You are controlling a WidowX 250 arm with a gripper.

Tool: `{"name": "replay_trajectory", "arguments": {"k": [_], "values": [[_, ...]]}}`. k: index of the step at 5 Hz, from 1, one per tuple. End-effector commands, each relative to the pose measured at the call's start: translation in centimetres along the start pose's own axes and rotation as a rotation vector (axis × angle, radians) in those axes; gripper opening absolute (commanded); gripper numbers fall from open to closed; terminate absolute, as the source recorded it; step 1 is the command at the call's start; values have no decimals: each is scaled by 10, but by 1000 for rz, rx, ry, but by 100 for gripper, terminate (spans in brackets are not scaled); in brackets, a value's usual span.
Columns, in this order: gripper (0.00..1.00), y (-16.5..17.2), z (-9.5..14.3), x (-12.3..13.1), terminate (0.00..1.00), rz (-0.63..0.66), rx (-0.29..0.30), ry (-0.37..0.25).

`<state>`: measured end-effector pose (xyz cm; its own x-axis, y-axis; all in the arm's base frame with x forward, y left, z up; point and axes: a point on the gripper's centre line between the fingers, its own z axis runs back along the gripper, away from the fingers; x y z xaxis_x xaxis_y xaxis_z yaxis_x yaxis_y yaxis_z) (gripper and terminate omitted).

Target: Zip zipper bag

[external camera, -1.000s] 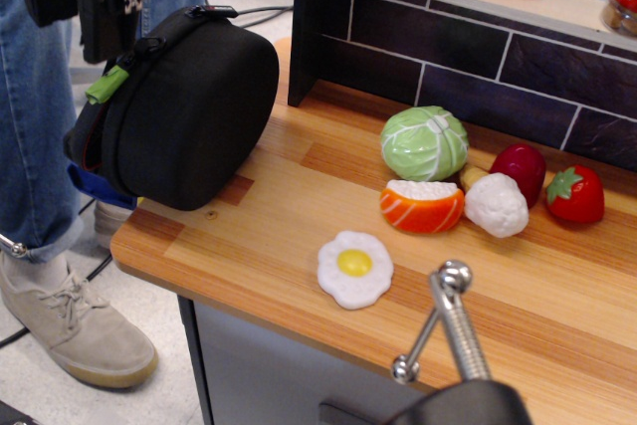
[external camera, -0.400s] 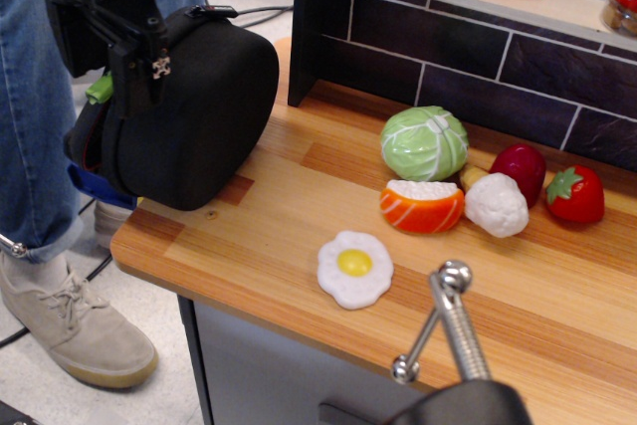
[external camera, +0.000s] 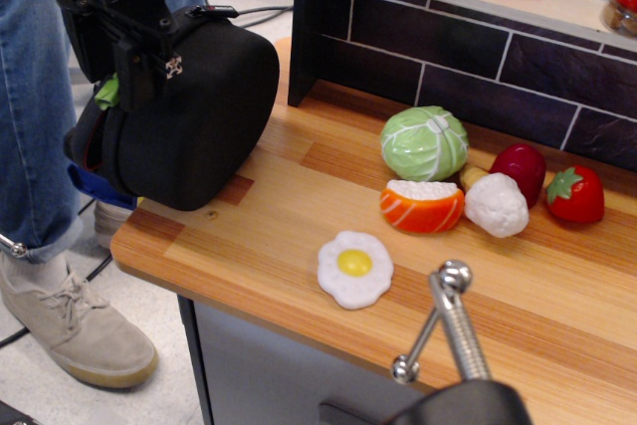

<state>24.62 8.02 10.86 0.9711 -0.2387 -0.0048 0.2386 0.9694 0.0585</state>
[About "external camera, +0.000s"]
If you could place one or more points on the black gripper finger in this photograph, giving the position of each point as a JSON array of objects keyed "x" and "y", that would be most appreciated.
[
  {"x": 92, "y": 38},
  {"x": 143, "y": 69}
]

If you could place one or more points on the green zipper pull tab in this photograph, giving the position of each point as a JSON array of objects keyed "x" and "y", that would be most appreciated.
[{"x": 107, "y": 95}]

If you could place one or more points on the black zipper bag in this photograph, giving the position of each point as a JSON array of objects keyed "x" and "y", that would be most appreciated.
[{"x": 181, "y": 149}]

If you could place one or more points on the blue object under bag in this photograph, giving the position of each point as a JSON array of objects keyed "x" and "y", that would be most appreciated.
[{"x": 98, "y": 188}]

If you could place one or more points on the blue jeans left leg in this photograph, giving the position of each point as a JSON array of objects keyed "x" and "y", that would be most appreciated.
[{"x": 39, "y": 204}]

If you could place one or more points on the metal rod left edge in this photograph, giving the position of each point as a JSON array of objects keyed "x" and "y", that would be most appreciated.
[{"x": 17, "y": 249}]

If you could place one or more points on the beige suede shoe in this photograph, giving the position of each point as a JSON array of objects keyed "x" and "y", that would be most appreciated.
[{"x": 79, "y": 330}]

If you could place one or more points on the toy fried egg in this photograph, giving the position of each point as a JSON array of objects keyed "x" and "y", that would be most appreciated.
[{"x": 355, "y": 268}]

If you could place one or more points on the toy green cabbage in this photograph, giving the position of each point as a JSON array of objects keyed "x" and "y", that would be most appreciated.
[{"x": 424, "y": 143}]

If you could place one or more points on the toy salmon sushi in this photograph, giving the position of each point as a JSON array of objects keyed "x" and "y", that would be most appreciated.
[{"x": 421, "y": 207}]

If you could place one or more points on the grey cabinet under table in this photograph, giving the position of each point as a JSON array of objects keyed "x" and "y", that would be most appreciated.
[{"x": 248, "y": 374}]

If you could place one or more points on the toy yellow banana piece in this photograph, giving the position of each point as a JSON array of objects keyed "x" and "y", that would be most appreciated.
[{"x": 470, "y": 175}]

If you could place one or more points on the toy white cauliflower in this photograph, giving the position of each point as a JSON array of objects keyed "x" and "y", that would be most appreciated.
[{"x": 496, "y": 204}]

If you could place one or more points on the toy dark red plum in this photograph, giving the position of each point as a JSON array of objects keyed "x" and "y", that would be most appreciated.
[{"x": 526, "y": 166}]

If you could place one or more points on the dark brick pattern shelf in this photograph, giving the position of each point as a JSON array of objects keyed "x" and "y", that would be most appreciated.
[{"x": 541, "y": 79}]

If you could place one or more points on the toy red strawberry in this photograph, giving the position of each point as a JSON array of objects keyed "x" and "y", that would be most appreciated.
[{"x": 576, "y": 194}]

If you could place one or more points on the black clamp base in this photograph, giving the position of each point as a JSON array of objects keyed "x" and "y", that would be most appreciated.
[{"x": 474, "y": 401}]

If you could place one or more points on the spice jar red label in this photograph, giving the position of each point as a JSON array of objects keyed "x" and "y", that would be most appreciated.
[{"x": 620, "y": 16}]

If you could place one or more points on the metal clamp screw handle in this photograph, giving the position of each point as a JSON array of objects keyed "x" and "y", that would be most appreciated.
[{"x": 447, "y": 285}]

